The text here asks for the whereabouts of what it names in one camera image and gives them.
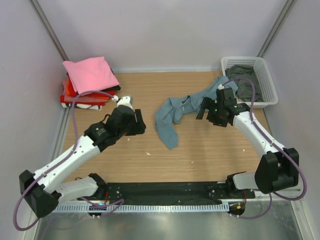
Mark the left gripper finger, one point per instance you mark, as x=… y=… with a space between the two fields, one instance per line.
x=138 y=116
x=137 y=129

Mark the white plastic basket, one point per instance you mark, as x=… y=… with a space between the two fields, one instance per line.
x=262 y=72

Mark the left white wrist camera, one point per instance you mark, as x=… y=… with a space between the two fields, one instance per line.
x=123 y=101

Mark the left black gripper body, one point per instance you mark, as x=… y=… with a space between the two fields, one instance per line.
x=126 y=130

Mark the white slotted cable duct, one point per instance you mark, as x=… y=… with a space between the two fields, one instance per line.
x=87 y=208

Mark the white patterned folded t shirt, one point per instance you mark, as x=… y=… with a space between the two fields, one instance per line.
x=88 y=107

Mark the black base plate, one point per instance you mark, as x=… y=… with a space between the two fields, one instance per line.
x=169 y=193

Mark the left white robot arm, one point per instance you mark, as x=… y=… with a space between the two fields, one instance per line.
x=44 y=189

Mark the pink folded t shirt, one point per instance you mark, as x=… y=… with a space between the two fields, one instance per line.
x=91 y=74

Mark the blue-grey t shirt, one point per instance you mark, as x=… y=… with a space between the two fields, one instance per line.
x=173 y=109

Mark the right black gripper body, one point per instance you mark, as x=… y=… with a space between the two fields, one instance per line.
x=214 y=114

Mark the dark grey t shirt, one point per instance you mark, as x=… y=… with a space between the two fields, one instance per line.
x=245 y=90

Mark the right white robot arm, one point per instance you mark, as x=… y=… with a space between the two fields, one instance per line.
x=277 y=168

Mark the black folded t shirt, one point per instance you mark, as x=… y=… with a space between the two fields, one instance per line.
x=113 y=88

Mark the light red folded t shirt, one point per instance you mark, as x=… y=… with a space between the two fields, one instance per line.
x=88 y=100

